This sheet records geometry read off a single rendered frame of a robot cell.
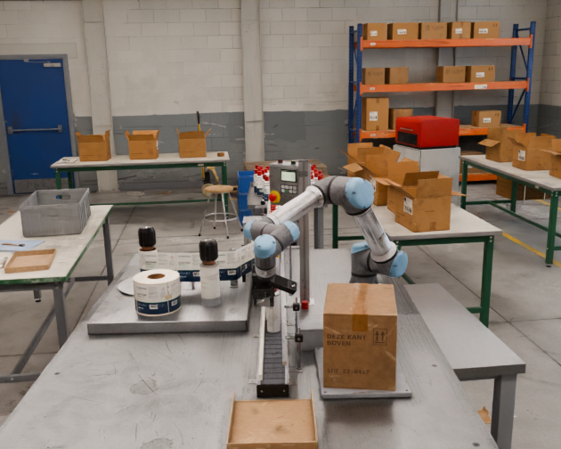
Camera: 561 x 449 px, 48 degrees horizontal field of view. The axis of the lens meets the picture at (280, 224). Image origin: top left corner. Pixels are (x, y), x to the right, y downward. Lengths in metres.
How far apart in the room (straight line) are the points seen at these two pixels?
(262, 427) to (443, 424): 0.56
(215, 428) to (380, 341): 0.59
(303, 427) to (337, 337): 0.31
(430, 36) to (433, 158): 2.57
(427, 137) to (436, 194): 3.83
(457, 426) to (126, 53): 8.99
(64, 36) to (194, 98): 2.15
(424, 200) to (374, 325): 2.38
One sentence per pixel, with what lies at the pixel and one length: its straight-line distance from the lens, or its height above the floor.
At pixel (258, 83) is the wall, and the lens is 10.31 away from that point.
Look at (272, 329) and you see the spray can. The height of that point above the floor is 0.90.
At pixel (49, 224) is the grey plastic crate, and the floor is 0.89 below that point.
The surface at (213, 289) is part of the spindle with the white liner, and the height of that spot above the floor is 0.96.
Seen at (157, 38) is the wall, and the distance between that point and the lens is 10.35.
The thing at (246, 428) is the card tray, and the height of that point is 0.83.
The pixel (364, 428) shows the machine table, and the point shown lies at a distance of 2.02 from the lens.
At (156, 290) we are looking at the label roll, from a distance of 2.72.
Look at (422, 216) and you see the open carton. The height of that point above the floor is 0.89.
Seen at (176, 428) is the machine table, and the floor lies 0.83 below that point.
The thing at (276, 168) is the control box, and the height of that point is 1.46.
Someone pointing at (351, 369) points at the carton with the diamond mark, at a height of 0.92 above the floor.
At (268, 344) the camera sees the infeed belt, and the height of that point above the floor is 0.88.
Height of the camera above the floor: 1.90
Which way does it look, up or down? 14 degrees down
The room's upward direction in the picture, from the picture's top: 1 degrees counter-clockwise
